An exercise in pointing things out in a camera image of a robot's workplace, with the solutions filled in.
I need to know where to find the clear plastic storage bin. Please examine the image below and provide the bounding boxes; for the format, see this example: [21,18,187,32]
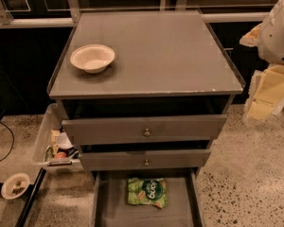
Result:
[31,103,83,174]

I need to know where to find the grey top drawer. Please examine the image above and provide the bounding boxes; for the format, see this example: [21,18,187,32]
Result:
[62,114,226,145]

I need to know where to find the white bowl on counter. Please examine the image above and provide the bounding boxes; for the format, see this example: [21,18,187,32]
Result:
[70,44,115,74]

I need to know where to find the white bowl on floor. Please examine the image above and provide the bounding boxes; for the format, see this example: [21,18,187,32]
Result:
[1,173,30,200]

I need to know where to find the grey middle drawer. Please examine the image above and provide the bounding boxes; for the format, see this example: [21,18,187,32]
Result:
[80,149,211,171]

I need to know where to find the red item in bin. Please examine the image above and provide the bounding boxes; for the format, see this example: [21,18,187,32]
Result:
[54,151,67,159]

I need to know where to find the metal railing frame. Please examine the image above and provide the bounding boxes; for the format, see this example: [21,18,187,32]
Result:
[0,0,278,27]

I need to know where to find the green rice chip bag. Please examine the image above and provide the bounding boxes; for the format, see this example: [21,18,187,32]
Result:
[127,178,168,209]

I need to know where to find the black cable on floor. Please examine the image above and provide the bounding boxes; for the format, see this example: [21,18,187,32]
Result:
[0,116,15,167]

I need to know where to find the white cup in bin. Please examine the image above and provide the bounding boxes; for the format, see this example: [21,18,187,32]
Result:
[56,132,73,149]

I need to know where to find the grey drawer cabinet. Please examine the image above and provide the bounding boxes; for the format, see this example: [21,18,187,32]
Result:
[46,10,246,227]

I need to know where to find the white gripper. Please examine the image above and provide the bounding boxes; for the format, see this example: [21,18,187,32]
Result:
[240,0,284,124]

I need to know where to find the grey bottom drawer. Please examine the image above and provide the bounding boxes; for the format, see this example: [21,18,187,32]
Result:
[91,168,205,227]

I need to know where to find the grey drawer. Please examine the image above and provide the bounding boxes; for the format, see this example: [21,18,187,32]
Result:
[62,114,226,145]
[91,168,205,227]
[80,149,211,171]

